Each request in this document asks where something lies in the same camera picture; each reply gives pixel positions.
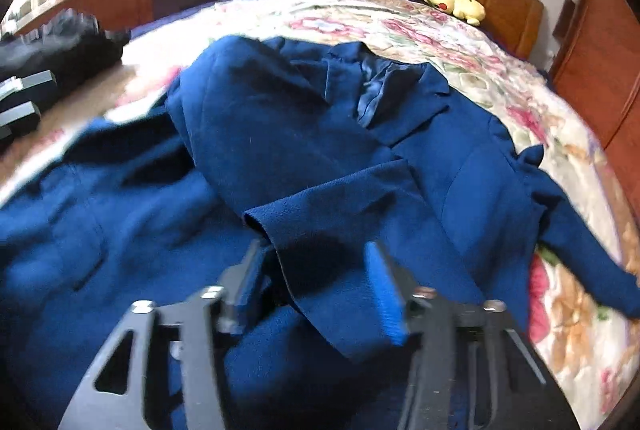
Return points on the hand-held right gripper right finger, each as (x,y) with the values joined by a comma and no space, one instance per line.
(387,295)

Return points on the black garment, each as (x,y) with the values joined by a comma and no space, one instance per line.
(75,45)

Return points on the dark blue coat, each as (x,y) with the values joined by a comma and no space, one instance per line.
(280,135)

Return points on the floral blanket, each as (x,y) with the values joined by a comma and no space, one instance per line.
(450,45)

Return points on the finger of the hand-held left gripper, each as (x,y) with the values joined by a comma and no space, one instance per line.
(30,85)
(20,120)

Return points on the wooden wardrobe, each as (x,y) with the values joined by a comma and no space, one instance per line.
(600,60)

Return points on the yellow plush toy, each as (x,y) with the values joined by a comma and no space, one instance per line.
(450,0)

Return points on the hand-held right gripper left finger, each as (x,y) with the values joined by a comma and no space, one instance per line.
(245,282)

